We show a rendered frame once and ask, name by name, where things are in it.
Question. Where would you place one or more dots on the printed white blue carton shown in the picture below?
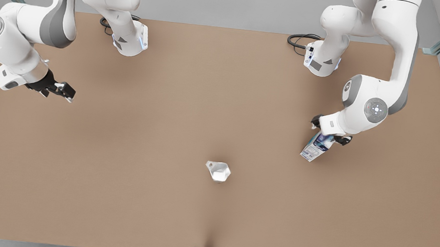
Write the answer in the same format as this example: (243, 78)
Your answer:
(315, 148)

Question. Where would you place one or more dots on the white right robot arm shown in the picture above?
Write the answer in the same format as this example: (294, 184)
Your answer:
(26, 28)

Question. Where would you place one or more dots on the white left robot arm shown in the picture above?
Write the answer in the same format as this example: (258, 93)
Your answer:
(387, 56)

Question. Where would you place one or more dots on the small white cup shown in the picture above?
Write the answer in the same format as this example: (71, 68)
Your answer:
(218, 172)

